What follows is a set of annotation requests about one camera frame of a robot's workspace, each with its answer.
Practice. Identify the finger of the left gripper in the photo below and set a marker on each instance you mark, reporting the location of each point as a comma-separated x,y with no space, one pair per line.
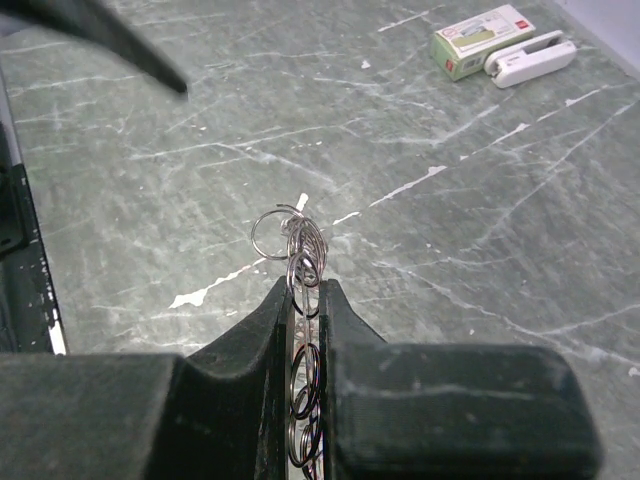
96,23

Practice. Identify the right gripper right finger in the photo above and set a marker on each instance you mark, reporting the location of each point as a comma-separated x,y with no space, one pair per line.
447,411

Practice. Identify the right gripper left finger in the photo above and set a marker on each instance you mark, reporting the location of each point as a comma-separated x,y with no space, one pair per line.
219,413

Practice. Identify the metal disc with keyrings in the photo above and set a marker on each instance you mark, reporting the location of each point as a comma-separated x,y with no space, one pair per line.
305,257

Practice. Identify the white staple box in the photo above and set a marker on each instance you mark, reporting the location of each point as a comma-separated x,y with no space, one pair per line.
462,49

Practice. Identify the white stapler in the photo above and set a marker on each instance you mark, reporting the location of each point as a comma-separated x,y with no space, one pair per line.
530,59

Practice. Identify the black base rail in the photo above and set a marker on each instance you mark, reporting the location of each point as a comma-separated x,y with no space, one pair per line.
30,315

